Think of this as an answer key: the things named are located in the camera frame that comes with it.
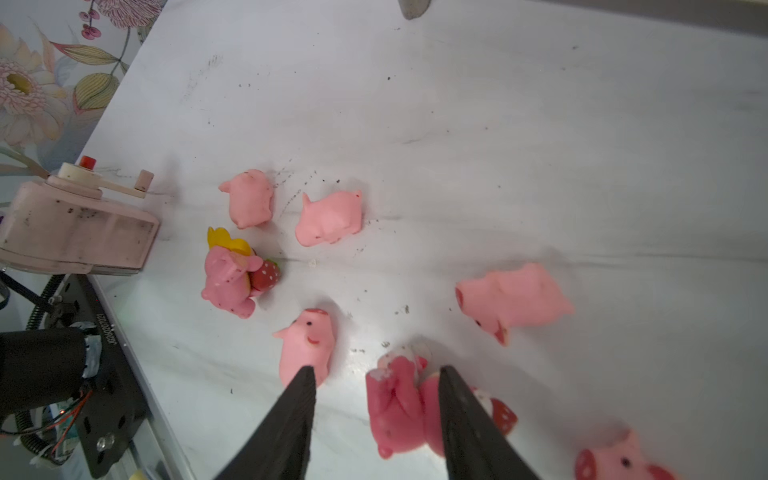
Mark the pink pig toy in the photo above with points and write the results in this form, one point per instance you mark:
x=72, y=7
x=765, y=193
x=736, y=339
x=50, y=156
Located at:
x=308, y=341
x=621, y=460
x=250, y=198
x=330, y=219
x=502, y=300

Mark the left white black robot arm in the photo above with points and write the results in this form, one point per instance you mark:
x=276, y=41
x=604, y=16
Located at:
x=39, y=367

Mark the pink bear with yellow flower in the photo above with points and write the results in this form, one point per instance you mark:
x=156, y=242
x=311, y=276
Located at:
x=235, y=274

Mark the dark pink strawberry bear toy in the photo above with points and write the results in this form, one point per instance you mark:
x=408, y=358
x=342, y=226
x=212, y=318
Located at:
x=403, y=402

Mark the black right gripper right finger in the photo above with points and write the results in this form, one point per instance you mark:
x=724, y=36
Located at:
x=474, y=448

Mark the pink ceramic jar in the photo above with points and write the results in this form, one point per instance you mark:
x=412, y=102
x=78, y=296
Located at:
x=64, y=225

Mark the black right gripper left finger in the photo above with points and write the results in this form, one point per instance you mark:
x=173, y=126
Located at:
x=280, y=446

